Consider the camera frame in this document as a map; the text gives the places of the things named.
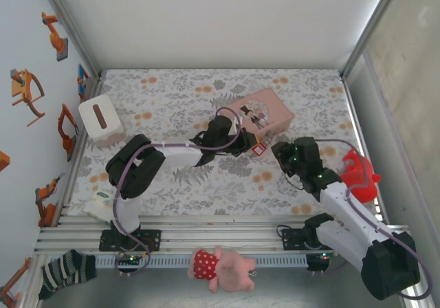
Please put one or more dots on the pink pig plush toy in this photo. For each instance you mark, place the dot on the pink pig plush toy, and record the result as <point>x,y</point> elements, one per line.
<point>227,268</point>

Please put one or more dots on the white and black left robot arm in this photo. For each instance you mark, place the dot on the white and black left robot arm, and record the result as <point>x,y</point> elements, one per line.
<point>137,163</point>

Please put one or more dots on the left controller board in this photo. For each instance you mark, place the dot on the left controller board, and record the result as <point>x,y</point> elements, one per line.
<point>132,259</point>

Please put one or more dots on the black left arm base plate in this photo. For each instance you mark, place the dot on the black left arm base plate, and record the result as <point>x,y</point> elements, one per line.
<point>151,239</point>

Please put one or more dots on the floral table mat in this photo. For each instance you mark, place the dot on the floral table mat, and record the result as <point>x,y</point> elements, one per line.
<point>213,191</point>

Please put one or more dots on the right controller board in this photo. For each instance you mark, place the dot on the right controller board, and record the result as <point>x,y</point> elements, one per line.
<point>319,260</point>

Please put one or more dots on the black white striped sock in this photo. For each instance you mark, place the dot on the black white striped sock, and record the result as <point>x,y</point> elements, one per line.
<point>65,273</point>

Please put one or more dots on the red plush toy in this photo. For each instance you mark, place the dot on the red plush toy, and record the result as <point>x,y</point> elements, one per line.
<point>364,181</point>

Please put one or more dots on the aluminium frame post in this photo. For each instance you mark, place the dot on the aluminium frame post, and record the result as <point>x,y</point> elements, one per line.
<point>371,22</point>
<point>68,26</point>

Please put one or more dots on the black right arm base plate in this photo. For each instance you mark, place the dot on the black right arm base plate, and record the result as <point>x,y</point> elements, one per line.
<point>292,239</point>

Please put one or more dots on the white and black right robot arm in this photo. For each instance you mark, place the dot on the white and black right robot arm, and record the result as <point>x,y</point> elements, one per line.
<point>354,215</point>

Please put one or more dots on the controller board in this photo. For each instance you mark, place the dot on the controller board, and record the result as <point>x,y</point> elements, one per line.
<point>132,259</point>
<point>319,260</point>

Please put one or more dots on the orange claw gripper sticker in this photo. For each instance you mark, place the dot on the orange claw gripper sticker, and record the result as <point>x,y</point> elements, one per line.
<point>25,88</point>

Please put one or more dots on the blue and orange sticker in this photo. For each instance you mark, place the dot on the blue and orange sticker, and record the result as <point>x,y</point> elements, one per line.
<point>82,81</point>

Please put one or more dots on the wet wipes pack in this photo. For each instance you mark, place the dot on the wet wipes pack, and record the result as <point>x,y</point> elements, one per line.
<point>99,205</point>

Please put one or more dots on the pink wedding couple tin box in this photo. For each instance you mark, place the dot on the pink wedding couple tin box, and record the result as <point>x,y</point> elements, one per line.
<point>264,112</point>

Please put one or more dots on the orange block sticker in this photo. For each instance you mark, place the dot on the orange block sticker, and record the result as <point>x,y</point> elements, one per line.
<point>4,161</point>

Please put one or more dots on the white tissue box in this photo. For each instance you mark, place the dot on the white tissue box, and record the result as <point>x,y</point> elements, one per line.
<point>99,119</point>

